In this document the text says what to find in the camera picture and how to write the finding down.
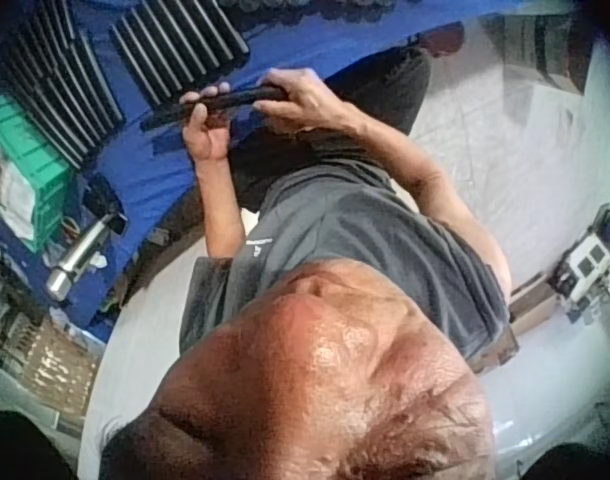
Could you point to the clear plastic bag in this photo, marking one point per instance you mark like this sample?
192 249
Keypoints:
7 182

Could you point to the silver metal flask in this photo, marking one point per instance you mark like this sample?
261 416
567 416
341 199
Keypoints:
80 255

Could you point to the long row of black strips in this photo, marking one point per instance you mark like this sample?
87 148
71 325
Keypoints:
60 85

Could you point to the person's left hand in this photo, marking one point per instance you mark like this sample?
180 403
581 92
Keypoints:
209 142

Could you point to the blue mat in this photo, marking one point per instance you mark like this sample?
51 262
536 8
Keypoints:
150 165

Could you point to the long black rubber strip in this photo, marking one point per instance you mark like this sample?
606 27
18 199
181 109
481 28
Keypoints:
220 102

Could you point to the person's right hand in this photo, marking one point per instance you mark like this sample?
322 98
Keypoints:
307 105

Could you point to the white power strip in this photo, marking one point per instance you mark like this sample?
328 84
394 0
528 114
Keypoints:
587 255

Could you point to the person's legs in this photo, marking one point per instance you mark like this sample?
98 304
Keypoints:
345 125

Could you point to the short row of black strips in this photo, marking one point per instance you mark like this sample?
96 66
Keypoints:
177 45

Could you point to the green plastic crate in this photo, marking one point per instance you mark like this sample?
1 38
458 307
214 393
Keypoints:
30 165

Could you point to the small black box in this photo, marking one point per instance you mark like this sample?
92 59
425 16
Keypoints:
101 195

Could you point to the brown wooden board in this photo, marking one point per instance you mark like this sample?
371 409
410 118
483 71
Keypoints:
532 307

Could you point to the woven wooden stool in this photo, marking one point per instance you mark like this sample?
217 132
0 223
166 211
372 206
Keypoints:
45 367

